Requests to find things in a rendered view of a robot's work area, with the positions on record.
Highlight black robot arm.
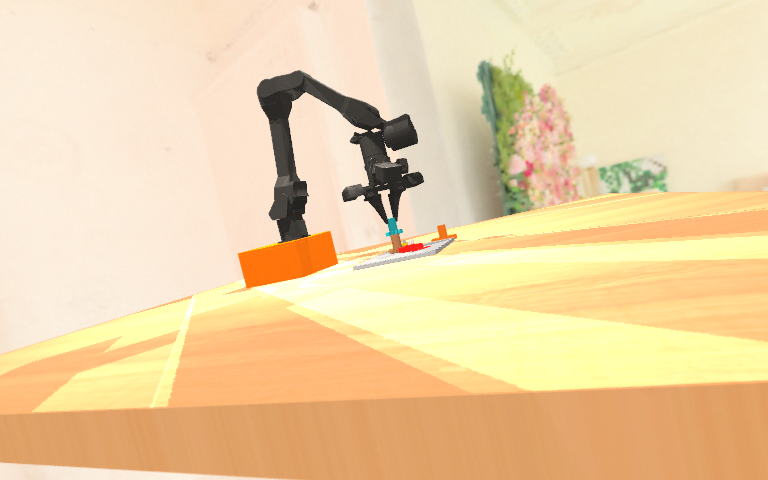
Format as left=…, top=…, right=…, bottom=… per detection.
left=256, top=70, right=418, bottom=244

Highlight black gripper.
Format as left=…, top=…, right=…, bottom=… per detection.
left=342, top=154, right=424, bottom=224

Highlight orange gear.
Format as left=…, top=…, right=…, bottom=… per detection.
left=431, top=224, right=457, bottom=242

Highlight brown gear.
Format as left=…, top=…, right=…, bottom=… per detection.
left=389, top=234, right=405, bottom=254

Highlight teal gear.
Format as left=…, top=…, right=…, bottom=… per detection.
left=386, top=217, right=403, bottom=237

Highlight red gear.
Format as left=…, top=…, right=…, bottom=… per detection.
left=399, top=243, right=424, bottom=253

